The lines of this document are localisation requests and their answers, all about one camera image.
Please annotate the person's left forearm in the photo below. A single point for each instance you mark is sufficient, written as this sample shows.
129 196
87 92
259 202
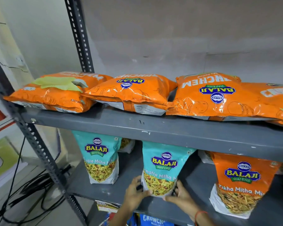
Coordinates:
121 218

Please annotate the grey metal upright post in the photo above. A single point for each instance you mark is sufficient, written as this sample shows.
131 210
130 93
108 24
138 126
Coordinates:
80 32
48 162

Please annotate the yellow white shelf label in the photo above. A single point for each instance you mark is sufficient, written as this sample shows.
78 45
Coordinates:
106 206

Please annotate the person's right forearm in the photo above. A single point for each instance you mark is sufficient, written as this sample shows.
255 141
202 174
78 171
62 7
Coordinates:
206 221

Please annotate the orange snack mix pouch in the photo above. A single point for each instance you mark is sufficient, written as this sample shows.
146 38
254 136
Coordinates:
243 183

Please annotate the red green wall poster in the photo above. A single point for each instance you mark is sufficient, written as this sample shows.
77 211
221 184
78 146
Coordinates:
2 157

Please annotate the person's left hand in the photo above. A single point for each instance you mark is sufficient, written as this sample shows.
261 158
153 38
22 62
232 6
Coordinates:
134 196

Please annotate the person's right hand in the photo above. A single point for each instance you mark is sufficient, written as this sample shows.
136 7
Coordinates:
185 202

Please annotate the blue snack packet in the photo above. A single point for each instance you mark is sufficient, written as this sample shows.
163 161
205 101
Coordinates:
153 220

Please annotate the orange chip bag green patch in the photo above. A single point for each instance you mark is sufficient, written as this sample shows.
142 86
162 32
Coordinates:
56 95

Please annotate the red white packet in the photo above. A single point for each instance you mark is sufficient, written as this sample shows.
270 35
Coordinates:
111 220

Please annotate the grey metal shelf board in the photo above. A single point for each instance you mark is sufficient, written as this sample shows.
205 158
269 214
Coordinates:
200 181
155 129

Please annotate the teal snack mix pouch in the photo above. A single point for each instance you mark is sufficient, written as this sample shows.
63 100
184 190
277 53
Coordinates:
96 157
161 167

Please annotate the person's right thumb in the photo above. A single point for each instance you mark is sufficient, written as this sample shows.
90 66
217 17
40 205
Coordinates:
171 198

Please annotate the person's left thumb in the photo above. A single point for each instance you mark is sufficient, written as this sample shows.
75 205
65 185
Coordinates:
147 194

